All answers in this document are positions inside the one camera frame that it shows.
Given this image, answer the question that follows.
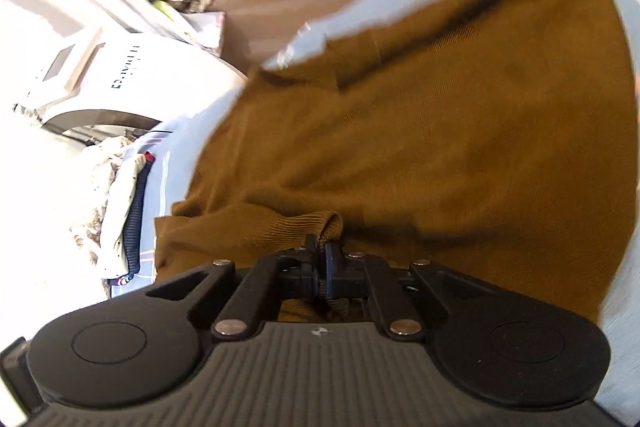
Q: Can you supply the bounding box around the white machine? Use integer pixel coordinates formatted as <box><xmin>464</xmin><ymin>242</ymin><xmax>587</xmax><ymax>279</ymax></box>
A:
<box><xmin>14</xmin><ymin>29</ymin><xmax>248</xmax><ymax>135</ymax></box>

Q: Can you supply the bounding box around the brown knit garment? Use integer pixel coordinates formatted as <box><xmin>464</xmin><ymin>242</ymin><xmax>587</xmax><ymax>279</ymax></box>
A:
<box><xmin>154</xmin><ymin>0</ymin><xmax>632</xmax><ymax>325</ymax></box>

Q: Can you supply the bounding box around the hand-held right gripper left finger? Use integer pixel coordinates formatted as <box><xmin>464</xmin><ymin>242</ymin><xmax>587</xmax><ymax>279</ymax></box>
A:
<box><xmin>144</xmin><ymin>234</ymin><xmax>322</xmax><ymax>339</ymax></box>

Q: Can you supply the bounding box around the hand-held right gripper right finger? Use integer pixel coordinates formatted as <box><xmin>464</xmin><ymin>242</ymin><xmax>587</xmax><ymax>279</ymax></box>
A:
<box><xmin>324</xmin><ymin>241</ymin><xmax>503</xmax><ymax>338</ymax></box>

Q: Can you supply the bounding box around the white garment with navy trim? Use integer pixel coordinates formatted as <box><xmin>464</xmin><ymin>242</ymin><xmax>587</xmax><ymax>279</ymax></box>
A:
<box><xmin>95</xmin><ymin>152</ymin><xmax>156</xmax><ymax>280</ymax></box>

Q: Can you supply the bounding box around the navy and white clothes pile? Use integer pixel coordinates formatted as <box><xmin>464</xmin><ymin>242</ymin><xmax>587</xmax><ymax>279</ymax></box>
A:
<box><xmin>65</xmin><ymin>134</ymin><xmax>136</xmax><ymax>268</ymax></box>

